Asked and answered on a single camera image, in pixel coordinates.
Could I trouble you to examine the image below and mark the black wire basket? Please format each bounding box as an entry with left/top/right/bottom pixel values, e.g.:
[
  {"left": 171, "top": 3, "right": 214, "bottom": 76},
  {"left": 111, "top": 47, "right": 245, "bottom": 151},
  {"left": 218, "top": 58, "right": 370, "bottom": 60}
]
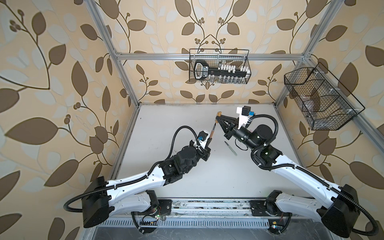
[
  {"left": 284, "top": 63, "right": 366, "bottom": 131},
  {"left": 189, "top": 48, "right": 252, "bottom": 85}
]

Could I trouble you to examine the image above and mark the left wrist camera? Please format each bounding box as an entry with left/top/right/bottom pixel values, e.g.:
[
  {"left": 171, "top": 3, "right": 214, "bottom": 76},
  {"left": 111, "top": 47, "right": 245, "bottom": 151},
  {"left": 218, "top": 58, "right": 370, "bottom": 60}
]
[{"left": 197, "top": 131, "right": 210, "bottom": 150}]

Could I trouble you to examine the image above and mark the black wire basket right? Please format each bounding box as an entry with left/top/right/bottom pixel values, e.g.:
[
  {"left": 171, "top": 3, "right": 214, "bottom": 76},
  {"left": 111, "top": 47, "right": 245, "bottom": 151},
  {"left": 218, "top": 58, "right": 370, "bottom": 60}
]
[{"left": 284, "top": 63, "right": 366, "bottom": 131}]

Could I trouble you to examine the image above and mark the aluminium frame post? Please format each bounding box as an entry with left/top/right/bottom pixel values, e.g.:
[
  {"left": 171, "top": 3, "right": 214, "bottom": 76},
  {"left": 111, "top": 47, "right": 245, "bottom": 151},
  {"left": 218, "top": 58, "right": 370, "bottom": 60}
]
[
  {"left": 85, "top": 0, "right": 140, "bottom": 109},
  {"left": 274, "top": 0, "right": 346, "bottom": 108}
]

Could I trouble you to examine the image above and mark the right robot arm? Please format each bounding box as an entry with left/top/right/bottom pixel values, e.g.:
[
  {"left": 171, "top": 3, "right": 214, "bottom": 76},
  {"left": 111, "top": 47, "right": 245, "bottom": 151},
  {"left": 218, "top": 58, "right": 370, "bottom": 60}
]
[{"left": 216, "top": 114, "right": 363, "bottom": 238}]

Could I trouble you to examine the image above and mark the aluminium frame back bar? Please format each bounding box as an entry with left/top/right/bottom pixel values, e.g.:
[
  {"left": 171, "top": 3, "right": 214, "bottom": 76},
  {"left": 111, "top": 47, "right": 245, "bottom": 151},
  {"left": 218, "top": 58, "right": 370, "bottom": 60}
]
[{"left": 116, "top": 52, "right": 305, "bottom": 61}]

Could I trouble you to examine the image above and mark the aluminium frame post left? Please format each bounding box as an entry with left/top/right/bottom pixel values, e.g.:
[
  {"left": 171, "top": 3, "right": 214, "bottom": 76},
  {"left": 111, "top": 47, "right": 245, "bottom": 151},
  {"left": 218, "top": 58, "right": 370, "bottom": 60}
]
[{"left": 85, "top": 0, "right": 140, "bottom": 109}]

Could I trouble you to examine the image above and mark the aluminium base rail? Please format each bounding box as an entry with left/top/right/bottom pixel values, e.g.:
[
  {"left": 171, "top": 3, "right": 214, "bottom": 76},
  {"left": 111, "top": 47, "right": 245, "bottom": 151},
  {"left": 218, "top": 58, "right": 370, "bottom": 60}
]
[{"left": 88, "top": 197, "right": 337, "bottom": 220}]

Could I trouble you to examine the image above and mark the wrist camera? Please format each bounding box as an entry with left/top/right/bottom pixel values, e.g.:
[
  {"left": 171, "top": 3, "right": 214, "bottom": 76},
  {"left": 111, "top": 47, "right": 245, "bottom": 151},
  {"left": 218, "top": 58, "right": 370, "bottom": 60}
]
[
  {"left": 237, "top": 106, "right": 254, "bottom": 129},
  {"left": 197, "top": 131, "right": 210, "bottom": 150}
]

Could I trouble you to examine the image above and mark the aluminium frame post right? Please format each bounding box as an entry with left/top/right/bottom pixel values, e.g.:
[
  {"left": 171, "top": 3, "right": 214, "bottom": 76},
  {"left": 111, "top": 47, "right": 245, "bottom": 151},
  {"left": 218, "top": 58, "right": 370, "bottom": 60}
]
[{"left": 274, "top": 0, "right": 346, "bottom": 108}]

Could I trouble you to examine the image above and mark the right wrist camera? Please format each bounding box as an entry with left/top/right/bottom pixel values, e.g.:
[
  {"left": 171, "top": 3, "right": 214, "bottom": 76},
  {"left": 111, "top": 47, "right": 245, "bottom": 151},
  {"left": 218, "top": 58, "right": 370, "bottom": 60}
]
[{"left": 237, "top": 106, "right": 254, "bottom": 129}]

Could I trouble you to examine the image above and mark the orange pen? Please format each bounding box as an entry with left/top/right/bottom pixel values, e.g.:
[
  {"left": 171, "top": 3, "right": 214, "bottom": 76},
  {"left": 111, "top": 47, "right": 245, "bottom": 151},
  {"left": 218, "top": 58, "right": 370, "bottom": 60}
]
[{"left": 209, "top": 121, "right": 217, "bottom": 142}]

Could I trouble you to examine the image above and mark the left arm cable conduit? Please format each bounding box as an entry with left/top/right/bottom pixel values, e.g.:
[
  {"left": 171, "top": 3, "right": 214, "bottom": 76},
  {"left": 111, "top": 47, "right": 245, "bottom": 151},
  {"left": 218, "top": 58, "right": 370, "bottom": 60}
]
[{"left": 63, "top": 125, "right": 200, "bottom": 213}]

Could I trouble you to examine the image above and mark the green pen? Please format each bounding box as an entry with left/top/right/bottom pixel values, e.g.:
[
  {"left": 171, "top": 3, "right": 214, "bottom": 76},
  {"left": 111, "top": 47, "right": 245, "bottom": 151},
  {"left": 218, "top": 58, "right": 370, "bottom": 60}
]
[{"left": 225, "top": 141, "right": 238, "bottom": 156}]

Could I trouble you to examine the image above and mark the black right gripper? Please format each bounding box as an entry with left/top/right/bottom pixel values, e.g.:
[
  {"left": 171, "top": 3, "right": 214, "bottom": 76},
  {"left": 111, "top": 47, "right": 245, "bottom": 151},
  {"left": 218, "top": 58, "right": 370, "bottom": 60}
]
[{"left": 217, "top": 115, "right": 259, "bottom": 153}]

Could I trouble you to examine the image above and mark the black wire basket back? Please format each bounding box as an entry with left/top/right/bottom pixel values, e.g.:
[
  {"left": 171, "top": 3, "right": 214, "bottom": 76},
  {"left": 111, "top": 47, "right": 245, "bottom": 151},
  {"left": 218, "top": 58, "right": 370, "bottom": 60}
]
[{"left": 189, "top": 48, "right": 252, "bottom": 85}]

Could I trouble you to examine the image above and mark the black tool with sockets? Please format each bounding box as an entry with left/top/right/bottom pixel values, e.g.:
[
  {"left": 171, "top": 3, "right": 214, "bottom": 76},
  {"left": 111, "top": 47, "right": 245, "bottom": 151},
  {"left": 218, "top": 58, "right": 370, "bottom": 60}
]
[{"left": 192, "top": 60, "right": 251, "bottom": 80}]

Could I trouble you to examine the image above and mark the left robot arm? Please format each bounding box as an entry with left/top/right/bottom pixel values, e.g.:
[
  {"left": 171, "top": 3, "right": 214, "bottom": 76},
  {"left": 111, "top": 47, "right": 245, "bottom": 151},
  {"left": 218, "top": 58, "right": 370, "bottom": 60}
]
[{"left": 81, "top": 146, "right": 211, "bottom": 228}]

